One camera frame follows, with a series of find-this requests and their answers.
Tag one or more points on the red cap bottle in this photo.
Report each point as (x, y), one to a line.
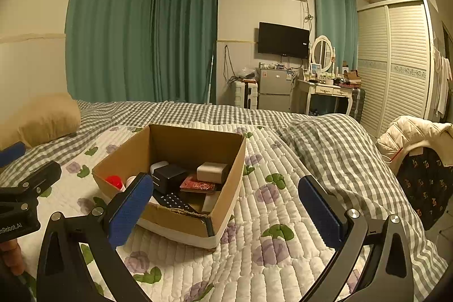
(114, 181)

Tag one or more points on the small brown cardboard box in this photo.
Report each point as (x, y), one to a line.
(352, 76)

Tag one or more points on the white oval mirror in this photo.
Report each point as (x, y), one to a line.
(322, 52)

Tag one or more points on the white floral quilt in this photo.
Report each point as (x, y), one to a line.
(269, 252)

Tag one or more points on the white pole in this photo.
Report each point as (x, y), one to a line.
(212, 82)

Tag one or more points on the black remote control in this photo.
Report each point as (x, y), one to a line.
(173, 202)

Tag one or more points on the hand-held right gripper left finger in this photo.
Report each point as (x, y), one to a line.
(129, 213)

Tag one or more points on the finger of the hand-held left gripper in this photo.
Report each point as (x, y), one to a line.
(12, 152)
(42, 174)

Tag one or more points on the teal curtain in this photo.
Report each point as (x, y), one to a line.
(109, 22)
(334, 15)
(185, 33)

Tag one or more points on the cream puffer jacket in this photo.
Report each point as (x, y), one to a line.
(414, 132)

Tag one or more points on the red patterned box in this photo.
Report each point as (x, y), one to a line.
(198, 185)

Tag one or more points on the black rectangular box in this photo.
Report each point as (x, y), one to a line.
(170, 178)

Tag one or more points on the blue photo frame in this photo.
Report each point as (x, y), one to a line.
(315, 67)

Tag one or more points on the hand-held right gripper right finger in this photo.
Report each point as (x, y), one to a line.
(320, 215)

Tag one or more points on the grey checked bedsheet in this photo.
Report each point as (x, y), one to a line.
(177, 111)

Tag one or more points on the white dressing table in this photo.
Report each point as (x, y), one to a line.
(325, 89)

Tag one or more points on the black wall television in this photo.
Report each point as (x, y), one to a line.
(283, 40)

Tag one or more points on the person's left hand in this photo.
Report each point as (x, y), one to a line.
(10, 257)

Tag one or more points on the white suitcase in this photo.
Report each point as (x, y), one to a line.
(246, 94)

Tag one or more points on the white louvred wardrobe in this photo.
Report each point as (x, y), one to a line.
(400, 65)

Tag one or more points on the silver small fridge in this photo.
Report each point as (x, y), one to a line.
(275, 88)

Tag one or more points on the white power bank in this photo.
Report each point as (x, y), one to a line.
(212, 171)

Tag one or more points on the dark suitcase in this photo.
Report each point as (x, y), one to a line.
(356, 104)

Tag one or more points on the grey checked duvet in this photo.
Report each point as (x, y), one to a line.
(346, 153)

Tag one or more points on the dark patterned chair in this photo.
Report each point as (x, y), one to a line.
(428, 188)

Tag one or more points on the white hanging clothes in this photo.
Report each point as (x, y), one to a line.
(442, 82)

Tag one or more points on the tan pillow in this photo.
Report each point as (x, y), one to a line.
(42, 121)

